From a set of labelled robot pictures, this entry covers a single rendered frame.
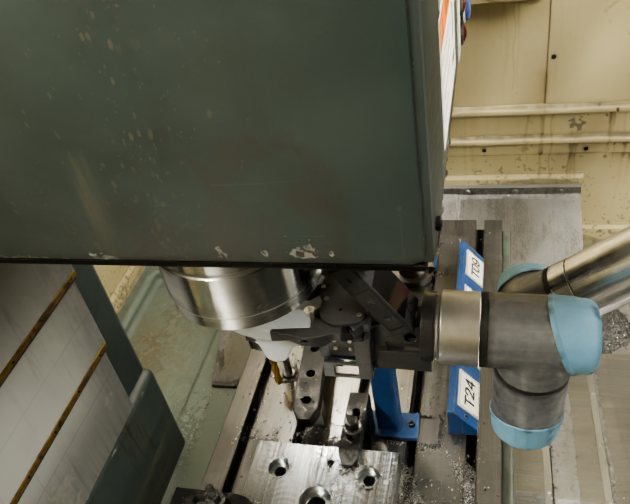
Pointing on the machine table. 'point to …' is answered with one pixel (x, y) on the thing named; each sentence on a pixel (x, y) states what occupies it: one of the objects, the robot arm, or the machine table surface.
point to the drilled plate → (266, 450)
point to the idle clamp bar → (311, 391)
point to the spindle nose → (237, 294)
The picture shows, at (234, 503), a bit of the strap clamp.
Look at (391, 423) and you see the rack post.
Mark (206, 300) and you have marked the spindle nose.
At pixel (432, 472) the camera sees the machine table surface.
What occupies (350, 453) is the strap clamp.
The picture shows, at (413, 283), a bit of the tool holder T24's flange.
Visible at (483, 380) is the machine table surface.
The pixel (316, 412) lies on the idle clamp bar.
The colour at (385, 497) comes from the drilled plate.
